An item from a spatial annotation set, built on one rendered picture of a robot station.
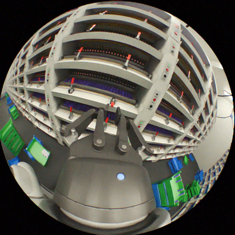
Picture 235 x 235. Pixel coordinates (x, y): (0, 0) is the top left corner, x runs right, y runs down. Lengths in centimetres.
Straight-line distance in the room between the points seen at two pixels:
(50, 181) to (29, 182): 46
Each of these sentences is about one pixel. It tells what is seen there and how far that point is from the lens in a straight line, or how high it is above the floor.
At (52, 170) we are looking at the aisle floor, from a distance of 94.
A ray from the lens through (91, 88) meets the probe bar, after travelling 43.
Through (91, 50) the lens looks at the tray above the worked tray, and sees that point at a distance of 59.
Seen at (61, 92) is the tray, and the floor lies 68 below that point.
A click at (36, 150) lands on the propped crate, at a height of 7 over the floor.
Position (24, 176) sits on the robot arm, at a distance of 52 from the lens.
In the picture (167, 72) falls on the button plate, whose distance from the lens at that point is 43.
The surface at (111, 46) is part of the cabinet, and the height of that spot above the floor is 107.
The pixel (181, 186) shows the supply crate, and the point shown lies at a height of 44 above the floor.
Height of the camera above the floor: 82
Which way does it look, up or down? 31 degrees down
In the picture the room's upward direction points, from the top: 22 degrees clockwise
